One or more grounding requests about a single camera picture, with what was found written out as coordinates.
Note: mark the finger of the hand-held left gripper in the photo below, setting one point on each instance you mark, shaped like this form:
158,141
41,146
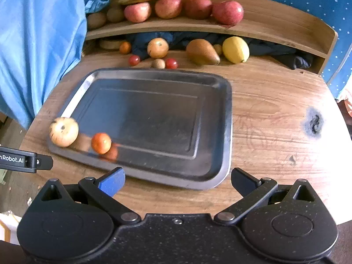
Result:
45,163

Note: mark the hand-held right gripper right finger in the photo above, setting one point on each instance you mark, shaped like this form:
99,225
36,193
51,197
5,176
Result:
245,181

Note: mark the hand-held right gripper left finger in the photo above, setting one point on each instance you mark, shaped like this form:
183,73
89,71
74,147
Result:
112,182

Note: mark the yellow striped apple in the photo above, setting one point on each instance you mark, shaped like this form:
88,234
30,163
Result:
64,132
157,47

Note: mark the small orange tangerine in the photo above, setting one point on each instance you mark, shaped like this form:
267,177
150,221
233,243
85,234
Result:
125,47
101,143

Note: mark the metal tray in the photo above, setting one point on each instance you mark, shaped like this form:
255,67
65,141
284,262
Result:
154,126

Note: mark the red cherry tomato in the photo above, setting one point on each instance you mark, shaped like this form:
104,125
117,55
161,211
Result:
134,60
171,63

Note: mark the brown green pear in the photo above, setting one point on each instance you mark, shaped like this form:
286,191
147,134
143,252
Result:
202,51

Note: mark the white yellow box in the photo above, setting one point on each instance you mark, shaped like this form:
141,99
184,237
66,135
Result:
7,225

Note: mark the light blue striped cloth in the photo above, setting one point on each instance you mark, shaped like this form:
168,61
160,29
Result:
38,46

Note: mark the pink patterned cloth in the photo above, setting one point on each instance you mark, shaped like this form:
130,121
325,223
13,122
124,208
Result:
346,106

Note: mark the small brown round fruit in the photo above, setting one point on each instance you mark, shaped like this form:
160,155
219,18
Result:
158,63
217,49

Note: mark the yellow lemon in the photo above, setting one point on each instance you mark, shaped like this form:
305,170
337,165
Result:
236,49

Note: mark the round flat bread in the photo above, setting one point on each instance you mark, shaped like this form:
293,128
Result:
111,44

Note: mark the brown kiwi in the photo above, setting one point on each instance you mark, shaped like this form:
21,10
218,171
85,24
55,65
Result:
96,20
115,14

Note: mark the curved wooden shelf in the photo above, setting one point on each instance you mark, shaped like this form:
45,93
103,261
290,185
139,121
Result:
264,30

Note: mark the dark blue cloth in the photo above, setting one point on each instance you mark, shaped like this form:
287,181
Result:
178,40

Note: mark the red apple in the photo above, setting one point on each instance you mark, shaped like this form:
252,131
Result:
137,12
198,7
168,7
228,12

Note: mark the blue white dotted fabric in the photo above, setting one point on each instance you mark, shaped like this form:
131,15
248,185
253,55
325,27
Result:
316,2

